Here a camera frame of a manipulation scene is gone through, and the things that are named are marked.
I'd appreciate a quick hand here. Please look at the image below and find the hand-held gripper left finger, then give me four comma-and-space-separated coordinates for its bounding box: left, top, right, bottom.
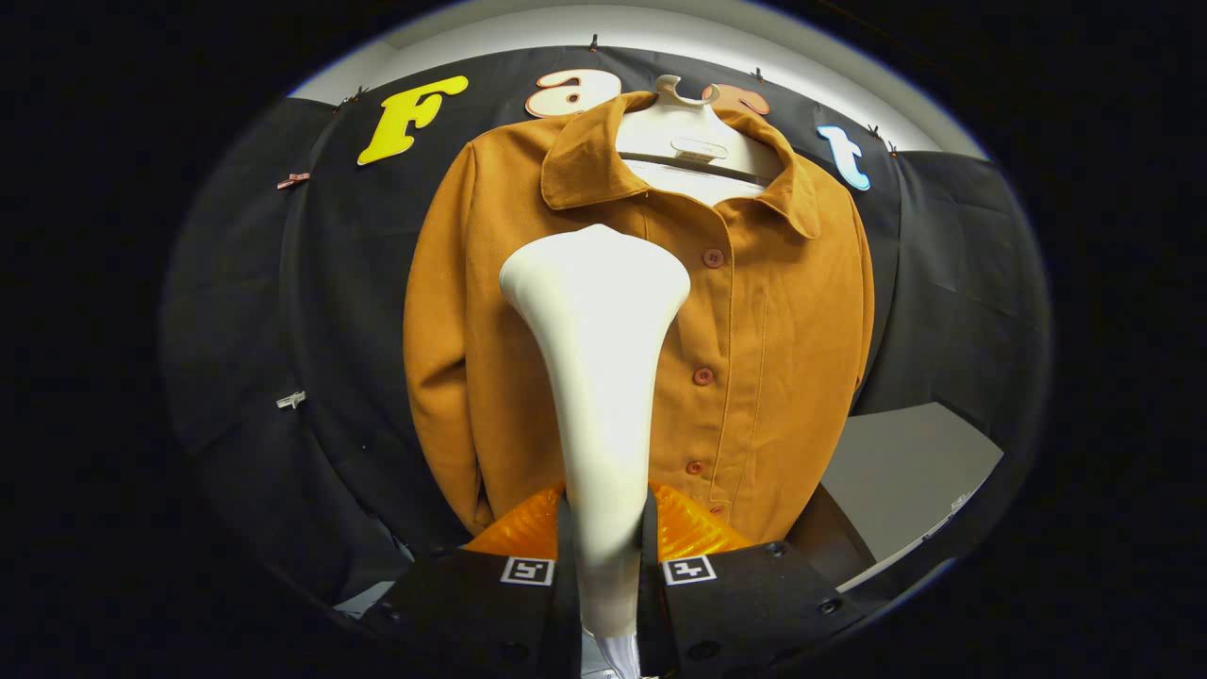
363, 484, 581, 679

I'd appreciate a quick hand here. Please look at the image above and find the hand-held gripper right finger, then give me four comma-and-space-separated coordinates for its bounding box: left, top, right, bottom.
639, 483, 865, 679

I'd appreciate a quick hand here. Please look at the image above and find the orange button-up shirt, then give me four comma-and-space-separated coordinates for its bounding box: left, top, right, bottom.
404, 90, 876, 550

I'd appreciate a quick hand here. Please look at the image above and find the white garment steamer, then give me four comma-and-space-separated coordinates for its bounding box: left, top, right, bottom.
499, 224, 692, 644

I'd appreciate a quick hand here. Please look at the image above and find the black backdrop cloth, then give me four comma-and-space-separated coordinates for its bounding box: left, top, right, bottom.
160, 45, 1052, 609

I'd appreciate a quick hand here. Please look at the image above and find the white mannequin torso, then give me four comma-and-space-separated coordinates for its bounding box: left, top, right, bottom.
615, 74, 785, 207

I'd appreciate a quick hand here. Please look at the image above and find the row of black cloth clips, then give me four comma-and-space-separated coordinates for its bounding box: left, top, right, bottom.
339, 33, 901, 157

